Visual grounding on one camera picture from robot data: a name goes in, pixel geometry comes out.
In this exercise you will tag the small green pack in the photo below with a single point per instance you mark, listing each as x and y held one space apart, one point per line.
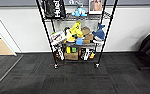
73 50

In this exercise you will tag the blue cup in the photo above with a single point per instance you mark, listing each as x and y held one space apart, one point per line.
79 41

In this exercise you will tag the small yellow pack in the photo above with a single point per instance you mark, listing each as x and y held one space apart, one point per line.
68 50

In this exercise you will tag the flat brown cardboard box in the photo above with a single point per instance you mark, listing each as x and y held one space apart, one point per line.
71 56

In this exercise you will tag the black and white package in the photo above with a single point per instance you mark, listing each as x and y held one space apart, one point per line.
85 54

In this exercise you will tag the yellow plush toy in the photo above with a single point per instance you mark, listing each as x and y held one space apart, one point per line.
74 31

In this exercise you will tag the black white red package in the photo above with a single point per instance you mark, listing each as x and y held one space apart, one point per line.
59 52

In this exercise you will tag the small orange pack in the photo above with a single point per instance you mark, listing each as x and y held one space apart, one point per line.
92 55

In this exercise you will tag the white colourful printed box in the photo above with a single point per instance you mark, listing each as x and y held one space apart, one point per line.
58 37

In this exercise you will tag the white pack with black print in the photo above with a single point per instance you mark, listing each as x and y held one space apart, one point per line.
98 42

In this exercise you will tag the blue shark plush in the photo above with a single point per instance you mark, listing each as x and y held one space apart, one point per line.
99 33

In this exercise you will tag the black Huel bag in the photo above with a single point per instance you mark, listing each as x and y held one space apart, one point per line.
54 8

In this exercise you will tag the white portrait picture box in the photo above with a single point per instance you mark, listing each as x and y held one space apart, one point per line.
96 6

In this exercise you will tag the white door frame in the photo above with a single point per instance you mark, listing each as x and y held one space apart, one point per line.
11 48

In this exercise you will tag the long grey wall band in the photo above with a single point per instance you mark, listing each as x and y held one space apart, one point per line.
17 2

